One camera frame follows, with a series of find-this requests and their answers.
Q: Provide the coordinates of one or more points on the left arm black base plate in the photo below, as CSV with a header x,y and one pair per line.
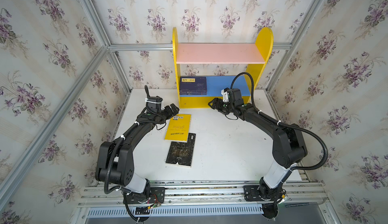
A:
x,y
155,195

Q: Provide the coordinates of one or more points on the aluminium mounting rail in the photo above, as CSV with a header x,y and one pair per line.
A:
x,y
205,193

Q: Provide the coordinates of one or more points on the yellow pink blue bookshelf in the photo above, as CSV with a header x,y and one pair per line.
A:
x,y
254,55

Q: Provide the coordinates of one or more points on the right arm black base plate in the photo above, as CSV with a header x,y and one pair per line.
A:
x,y
263,193

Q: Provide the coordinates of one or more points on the white ventilation grille strip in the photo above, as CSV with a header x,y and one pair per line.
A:
x,y
179,211

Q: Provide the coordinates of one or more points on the dark blue text-covered book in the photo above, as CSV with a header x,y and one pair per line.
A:
x,y
193,83

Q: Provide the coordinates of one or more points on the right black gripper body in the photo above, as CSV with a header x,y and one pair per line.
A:
x,y
221,104

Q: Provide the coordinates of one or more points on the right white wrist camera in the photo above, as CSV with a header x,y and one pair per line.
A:
x,y
225,95

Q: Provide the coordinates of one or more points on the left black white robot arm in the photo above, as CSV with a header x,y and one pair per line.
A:
x,y
115,165

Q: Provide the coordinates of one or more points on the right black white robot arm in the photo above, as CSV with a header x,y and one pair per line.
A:
x,y
288,145

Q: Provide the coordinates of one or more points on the yellow paperback book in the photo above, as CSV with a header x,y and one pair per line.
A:
x,y
178,128

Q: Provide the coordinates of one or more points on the black paperback book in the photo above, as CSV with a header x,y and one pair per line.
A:
x,y
181,153

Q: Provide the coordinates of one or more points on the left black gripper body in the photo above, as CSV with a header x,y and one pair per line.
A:
x,y
165,112

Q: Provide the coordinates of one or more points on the navy book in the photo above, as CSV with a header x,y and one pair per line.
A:
x,y
193,94
193,91

